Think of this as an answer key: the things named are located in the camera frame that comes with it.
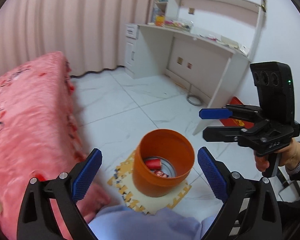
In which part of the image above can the person's right hand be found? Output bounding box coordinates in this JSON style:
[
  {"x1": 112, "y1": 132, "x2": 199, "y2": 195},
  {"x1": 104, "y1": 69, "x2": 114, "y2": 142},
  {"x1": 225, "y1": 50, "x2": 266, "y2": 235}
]
[{"x1": 253, "y1": 138, "x2": 300, "y2": 172}]

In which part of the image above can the light blue trousers leg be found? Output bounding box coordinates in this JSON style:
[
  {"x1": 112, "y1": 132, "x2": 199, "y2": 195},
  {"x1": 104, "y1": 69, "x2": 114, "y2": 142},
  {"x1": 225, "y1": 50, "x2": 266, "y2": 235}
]
[{"x1": 88, "y1": 205, "x2": 215, "y2": 240}]

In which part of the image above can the red paper bag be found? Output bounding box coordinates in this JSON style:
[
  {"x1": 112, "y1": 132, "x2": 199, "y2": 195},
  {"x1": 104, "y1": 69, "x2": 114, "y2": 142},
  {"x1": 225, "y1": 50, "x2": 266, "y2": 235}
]
[{"x1": 220, "y1": 96, "x2": 254, "y2": 129}]

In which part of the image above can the pink pleated curtain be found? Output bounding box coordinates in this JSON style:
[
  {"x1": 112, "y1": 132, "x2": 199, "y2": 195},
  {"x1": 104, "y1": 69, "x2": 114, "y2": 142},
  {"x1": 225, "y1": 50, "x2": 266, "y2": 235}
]
[{"x1": 0, "y1": 0, "x2": 152, "y2": 76}]

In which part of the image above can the white desk with shelves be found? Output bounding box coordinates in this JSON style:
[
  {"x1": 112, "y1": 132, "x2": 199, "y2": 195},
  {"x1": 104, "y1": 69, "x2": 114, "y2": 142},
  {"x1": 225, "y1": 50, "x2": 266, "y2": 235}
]
[{"x1": 123, "y1": 0, "x2": 268, "y2": 136}]

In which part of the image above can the orange round trash bin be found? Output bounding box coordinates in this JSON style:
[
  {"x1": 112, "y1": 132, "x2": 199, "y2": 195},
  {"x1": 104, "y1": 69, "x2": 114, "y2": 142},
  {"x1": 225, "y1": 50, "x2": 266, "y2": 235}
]
[{"x1": 133, "y1": 129, "x2": 195, "y2": 192}]

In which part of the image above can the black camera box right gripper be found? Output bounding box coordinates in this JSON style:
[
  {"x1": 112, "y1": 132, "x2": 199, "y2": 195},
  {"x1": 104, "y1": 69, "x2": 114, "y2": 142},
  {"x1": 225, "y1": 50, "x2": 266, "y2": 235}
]
[{"x1": 250, "y1": 61, "x2": 295, "y2": 125}]

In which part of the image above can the red lidded cup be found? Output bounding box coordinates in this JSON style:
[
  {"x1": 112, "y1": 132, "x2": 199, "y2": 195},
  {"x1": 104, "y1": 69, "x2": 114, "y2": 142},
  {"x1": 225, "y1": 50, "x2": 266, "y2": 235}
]
[{"x1": 154, "y1": 170, "x2": 169, "y2": 178}]

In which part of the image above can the beige foam puzzle mat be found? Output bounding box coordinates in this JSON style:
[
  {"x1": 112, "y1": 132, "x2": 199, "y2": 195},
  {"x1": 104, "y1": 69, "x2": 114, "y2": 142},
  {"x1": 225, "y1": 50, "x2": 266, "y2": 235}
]
[{"x1": 108, "y1": 151, "x2": 192, "y2": 215}]

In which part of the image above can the pink heart-print bed blanket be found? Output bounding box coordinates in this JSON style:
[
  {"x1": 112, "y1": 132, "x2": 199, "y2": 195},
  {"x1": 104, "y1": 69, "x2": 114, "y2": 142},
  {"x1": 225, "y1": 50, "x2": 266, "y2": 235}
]
[{"x1": 0, "y1": 51, "x2": 113, "y2": 240}]

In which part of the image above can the grey coiled cable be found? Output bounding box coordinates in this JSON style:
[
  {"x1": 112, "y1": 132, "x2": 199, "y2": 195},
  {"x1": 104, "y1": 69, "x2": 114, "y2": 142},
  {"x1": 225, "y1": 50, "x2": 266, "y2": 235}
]
[{"x1": 186, "y1": 93, "x2": 207, "y2": 106}]

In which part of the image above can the red paper cup gold print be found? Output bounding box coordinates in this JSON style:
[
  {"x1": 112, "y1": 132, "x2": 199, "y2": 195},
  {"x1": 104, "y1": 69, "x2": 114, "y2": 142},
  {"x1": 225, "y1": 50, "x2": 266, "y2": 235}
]
[{"x1": 144, "y1": 158, "x2": 162, "y2": 170}]

